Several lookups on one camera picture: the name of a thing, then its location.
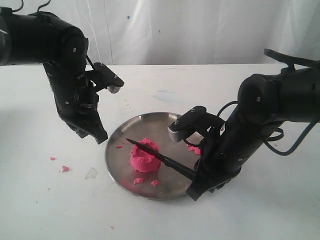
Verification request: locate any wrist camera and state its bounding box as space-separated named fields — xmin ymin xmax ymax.
xmin=86 ymin=62 xmax=125 ymax=94
xmin=168 ymin=105 xmax=225 ymax=143

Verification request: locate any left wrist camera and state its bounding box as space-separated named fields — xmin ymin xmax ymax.
xmin=86 ymin=62 xmax=125 ymax=94

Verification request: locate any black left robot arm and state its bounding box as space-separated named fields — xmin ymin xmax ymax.
xmin=0 ymin=7 xmax=108 ymax=144

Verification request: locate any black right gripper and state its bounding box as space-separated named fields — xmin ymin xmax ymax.
xmin=186 ymin=99 xmax=278 ymax=202

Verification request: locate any pink dough lump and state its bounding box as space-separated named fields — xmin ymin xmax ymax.
xmin=128 ymin=144 xmax=161 ymax=173

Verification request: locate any clear tape scrap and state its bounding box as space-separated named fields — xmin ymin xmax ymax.
xmin=84 ymin=167 xmax=98 ymax=180

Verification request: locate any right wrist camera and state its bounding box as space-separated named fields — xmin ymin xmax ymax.
xmin=168 ymin=105 xmax=225 ymax=143

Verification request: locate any black knife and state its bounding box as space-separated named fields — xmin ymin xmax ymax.
xmin=126 ymin=138 xmax=196 ymax=180

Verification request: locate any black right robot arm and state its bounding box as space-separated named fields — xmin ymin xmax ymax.
xmin=186 ymin=67 xmax=320 ymax=200

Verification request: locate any pink smear right on plate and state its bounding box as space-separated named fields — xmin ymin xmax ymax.
xmin=186 ymin=143 xmax=201 ymax=156

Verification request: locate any pink crumb front of plate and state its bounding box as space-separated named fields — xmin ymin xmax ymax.
xmin=133 ymin=177 xmax=144 ymax=185

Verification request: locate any round metal plate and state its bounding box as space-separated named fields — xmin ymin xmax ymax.
xmin=105 ymin=112 xmax=200 ymax=200

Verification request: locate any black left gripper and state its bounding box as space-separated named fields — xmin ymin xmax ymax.
xmin=43 ymin=62 xmax=108 ymax=145

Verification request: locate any white plastic backdrop sheet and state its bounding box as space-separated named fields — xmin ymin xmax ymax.
xmin=0 ymin=0 xmax=320 ymax=65

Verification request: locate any pink crumb beside front crumb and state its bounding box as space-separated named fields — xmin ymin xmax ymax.
xmin=151 ymin=180 xmax=159 ymax=187

